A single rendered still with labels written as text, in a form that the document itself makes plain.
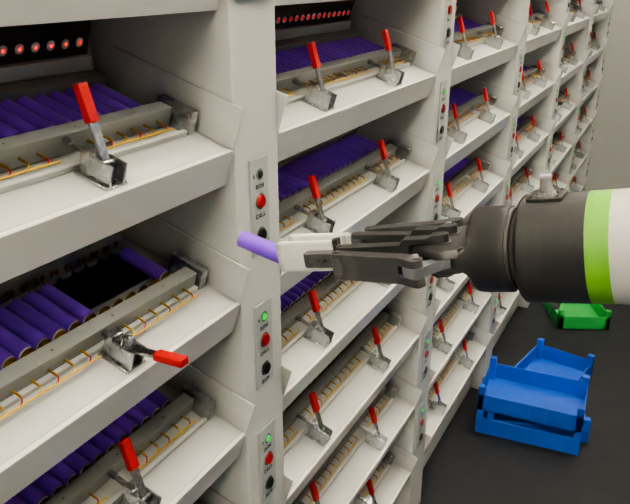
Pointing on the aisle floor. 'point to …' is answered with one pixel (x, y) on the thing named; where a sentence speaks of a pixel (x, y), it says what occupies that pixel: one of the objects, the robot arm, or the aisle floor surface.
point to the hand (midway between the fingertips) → (315, 252)
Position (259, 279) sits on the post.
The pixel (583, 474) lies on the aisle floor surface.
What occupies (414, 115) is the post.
